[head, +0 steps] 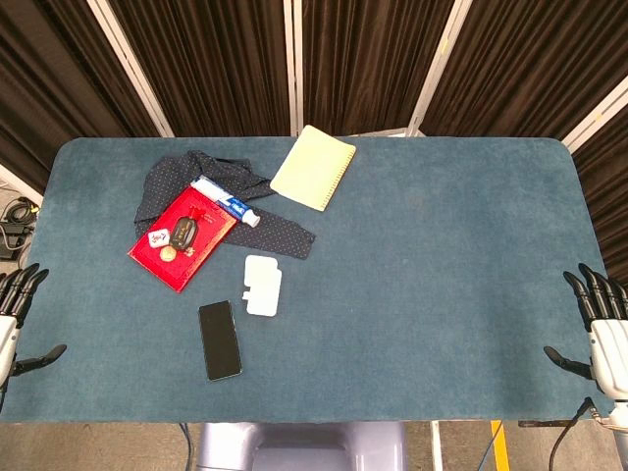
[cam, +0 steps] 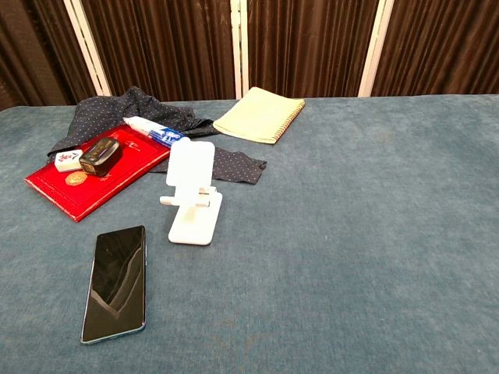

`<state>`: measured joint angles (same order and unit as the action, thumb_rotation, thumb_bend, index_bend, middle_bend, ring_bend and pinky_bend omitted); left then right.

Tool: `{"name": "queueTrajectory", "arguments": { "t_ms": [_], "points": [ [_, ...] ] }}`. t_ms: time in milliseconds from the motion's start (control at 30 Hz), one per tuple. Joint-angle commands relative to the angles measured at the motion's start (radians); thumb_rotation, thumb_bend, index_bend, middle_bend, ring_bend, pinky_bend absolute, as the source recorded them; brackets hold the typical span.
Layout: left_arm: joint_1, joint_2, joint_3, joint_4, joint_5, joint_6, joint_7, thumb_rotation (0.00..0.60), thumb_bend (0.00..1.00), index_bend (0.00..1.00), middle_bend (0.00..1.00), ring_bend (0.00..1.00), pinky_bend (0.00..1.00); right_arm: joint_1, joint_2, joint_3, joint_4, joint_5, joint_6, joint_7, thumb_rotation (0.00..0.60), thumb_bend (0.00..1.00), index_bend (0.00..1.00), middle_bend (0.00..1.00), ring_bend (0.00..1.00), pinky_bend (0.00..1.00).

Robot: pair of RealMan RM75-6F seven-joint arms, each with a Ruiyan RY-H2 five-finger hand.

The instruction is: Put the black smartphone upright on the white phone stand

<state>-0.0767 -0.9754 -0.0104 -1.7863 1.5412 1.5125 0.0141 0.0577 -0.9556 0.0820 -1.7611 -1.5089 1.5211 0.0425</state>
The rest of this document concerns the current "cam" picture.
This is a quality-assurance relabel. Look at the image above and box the black key fob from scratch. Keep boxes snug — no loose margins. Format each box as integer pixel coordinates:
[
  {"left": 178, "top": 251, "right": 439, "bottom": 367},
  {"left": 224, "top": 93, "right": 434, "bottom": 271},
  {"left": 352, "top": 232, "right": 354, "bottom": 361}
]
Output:
[{"left": 78, "top": 136, "right": 123, "bottom": 178}]

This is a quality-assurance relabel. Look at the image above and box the white mahjong tile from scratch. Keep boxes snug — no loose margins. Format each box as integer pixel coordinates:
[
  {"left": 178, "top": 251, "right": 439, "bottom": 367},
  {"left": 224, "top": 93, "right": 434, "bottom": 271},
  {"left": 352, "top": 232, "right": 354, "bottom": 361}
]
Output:
[{"left": 54, "top": 149, "right": 85, "bottom": 173}]

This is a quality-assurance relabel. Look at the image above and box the black smartphone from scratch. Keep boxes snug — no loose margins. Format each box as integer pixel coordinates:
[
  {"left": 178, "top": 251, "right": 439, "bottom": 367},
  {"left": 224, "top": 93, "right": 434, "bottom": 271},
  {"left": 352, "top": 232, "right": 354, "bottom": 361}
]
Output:
[{"left": 80, "top": 224, "right": 147, "bottom": 345}]

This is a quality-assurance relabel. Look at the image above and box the white blue toothpaste tube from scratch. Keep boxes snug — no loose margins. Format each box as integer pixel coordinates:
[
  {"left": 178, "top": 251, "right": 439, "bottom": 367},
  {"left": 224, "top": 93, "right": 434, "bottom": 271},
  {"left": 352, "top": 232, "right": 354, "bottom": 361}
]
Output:
[{"left": 122, "top": 115, "right": 191, "bottom": 149}]

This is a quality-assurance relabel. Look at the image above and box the teal felt table cover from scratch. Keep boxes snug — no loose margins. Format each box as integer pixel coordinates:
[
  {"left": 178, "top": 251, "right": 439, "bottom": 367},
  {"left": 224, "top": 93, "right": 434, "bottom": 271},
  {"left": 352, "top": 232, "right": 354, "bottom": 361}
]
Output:
[{"left": 0, "top": 93, "right": 499, "bottom": 374}]

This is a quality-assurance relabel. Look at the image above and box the white plastic piece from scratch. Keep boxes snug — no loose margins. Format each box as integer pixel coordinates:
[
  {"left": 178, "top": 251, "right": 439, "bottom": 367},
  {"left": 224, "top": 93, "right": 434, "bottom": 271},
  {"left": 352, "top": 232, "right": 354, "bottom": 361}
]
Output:
[{"left": 159, "top": 140, "right": 224, "bottom": 246}]

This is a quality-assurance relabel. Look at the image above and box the brown curtain screen panel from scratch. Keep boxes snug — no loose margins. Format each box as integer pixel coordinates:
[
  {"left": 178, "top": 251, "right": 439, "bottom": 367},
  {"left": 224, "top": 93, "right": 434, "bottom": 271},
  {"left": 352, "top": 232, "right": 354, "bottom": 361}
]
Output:
[
  {"left": 0, "top": 0, "right": 98, "bottom": 112},
  {"left": 73, "top": 0, "right": 239, "bottom": 103},
  {"left": 238, "top": 0, "right": 381, "bottom": 99},
  {"left": 368, "top": 0, "right": 499, "bottom": 97}
]

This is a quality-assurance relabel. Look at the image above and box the red flat gift box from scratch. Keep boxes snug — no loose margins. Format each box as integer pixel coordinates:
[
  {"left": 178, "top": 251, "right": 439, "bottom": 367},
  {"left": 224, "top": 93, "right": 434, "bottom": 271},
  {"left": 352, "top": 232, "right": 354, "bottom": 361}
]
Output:
[{"left": 24, "top": 123, "right": 172, "bottom": 224}]

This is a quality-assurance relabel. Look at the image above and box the navy dotted cloth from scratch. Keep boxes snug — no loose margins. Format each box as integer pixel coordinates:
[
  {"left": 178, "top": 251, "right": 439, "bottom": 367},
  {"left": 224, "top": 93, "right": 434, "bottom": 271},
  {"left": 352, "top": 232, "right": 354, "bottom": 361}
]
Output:
[{"left": 46, "top": 85, "right": 268, "bottom": 184}]

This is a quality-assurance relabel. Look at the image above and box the yellow spiral notebook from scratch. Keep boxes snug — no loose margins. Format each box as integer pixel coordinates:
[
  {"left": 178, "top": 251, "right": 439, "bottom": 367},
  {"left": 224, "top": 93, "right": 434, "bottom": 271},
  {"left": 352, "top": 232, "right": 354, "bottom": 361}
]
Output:
[{"left": 212, "top": 86, "right": 306, "bottom": 146}]

